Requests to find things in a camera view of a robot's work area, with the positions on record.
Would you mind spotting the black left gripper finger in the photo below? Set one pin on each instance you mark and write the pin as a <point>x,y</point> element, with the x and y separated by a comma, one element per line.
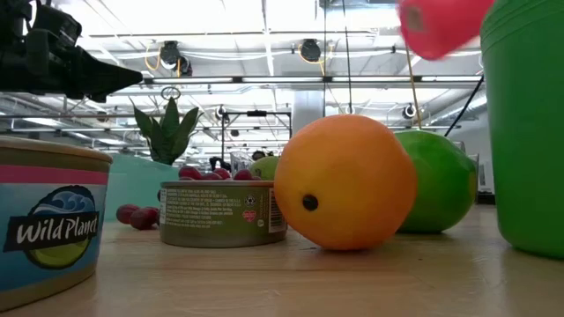
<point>106,79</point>

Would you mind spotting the blue Wild Planet can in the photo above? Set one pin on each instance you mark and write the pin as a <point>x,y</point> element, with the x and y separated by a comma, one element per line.
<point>53,211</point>

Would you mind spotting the green label tin can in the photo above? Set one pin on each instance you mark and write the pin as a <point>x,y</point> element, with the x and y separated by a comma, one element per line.
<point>220,216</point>

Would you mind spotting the green squeeze bottle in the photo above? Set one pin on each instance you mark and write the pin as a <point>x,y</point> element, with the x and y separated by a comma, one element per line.
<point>529,132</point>

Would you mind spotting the green leafy plant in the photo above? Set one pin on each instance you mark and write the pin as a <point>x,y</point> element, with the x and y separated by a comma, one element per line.
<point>169,132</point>

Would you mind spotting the teal plastic bin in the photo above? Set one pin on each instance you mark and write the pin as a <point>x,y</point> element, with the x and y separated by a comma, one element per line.
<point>132,185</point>

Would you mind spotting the red toy grape bunch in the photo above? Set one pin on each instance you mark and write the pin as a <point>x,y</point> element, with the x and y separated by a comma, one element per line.
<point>143,218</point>

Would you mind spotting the small clear container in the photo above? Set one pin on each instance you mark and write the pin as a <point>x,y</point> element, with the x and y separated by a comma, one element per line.
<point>240,163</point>

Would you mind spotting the person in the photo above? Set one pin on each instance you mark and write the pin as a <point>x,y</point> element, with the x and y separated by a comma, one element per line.
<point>258,155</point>

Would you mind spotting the long ceiling light bar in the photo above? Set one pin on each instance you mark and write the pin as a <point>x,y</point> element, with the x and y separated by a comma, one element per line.
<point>282,79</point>

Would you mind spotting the orange toy fruit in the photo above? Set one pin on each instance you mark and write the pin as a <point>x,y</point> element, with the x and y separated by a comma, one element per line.
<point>352,176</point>

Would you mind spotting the green toy lime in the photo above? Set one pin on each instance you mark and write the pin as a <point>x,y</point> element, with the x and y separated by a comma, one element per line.
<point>440,185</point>

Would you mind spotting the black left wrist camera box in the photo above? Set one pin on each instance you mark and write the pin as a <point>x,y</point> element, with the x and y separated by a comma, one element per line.
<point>57,26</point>

